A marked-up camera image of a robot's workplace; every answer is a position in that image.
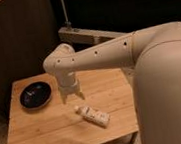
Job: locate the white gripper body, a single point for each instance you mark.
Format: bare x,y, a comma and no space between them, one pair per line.
68,83

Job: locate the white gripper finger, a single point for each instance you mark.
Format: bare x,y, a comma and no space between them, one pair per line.
80,94
64,98

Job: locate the white plastic bottle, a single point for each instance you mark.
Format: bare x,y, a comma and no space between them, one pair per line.
95,116

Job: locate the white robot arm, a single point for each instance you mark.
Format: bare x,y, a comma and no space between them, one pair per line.
155,55

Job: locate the wooden table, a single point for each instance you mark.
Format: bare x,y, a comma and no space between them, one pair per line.
57,123

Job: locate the wooden shelf beam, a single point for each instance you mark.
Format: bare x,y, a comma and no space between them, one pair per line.
83,36

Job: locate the metal pole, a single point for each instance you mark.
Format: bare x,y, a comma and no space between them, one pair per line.
67,21

